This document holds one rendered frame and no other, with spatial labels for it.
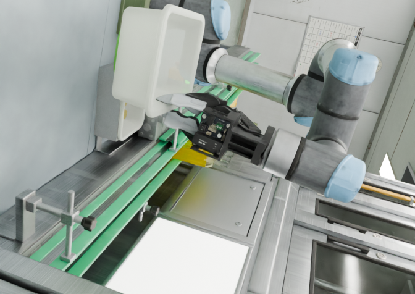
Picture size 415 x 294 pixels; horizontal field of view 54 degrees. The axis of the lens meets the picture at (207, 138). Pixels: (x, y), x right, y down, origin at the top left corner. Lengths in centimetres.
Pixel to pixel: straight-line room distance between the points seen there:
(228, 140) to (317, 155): 14
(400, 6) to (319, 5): 123
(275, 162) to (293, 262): 80
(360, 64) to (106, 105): 80
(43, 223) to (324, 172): 65
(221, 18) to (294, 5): 603
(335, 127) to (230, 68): 57
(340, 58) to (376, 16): 657
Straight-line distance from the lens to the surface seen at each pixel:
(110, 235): 113
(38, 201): 91
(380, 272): 155
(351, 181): 65
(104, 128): 129
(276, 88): 115
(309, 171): 64
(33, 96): 102
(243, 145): 64
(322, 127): 73
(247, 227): 142
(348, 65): 70
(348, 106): 72
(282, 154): 64
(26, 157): 106
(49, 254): 97
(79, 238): 100
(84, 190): 114
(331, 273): 144
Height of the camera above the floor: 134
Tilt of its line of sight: 11 degrees down
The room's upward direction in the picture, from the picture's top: 106 degrees clockwise
